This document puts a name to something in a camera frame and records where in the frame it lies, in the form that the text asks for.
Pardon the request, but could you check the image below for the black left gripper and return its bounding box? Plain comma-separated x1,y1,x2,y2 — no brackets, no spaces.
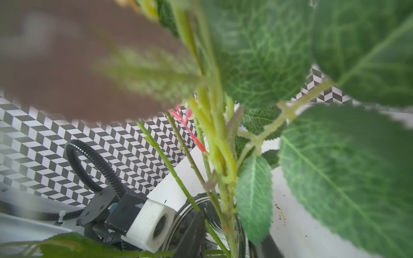
76,186,147,248

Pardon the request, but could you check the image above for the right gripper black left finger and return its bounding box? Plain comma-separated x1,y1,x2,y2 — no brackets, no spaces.
172,212,206,258

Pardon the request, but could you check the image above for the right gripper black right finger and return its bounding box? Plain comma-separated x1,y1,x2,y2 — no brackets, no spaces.
250,234,285,258

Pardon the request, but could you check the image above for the white and blue flower stem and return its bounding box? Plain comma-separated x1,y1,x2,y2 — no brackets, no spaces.
0,111,231,258

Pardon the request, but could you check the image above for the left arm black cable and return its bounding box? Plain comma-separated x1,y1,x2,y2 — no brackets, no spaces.
0,139,128,223

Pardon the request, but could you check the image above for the coral pink rose stem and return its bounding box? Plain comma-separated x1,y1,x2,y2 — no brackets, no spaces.
94,1,413,258

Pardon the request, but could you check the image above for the clear glass vase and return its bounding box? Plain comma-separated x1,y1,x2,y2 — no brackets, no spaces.
161,193,250,258

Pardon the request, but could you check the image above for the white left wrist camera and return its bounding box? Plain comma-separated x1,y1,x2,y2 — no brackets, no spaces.
121,200,176,253

